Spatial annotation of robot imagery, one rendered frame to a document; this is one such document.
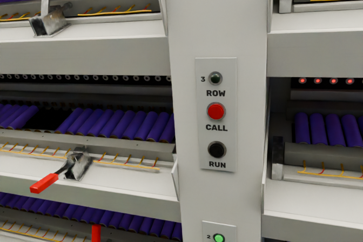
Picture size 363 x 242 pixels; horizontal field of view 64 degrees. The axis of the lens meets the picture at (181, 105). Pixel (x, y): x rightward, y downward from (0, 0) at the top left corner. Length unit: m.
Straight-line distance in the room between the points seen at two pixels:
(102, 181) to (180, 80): 0.19
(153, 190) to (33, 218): 0.33
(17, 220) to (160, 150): 0.38
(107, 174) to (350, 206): 0.30
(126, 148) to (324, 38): 0.28
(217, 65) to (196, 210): 0.18
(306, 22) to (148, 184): 0.26
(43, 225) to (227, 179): 0.41
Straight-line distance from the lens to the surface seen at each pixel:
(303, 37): 0.28
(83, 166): 0.44
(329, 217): 0.36
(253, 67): 0.28
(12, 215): 0.70
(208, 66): 0.29
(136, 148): 0.41
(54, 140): 0.49
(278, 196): 0.37
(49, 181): 0.40
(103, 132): 0.47
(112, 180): 0.41
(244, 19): 0.28
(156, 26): 0.33
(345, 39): 0.28
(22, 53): 0.41
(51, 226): 0.63
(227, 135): 0.30
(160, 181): 0.39
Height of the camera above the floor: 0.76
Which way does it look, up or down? 18 degrees down
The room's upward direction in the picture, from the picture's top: 4 degrees counter-clockwise
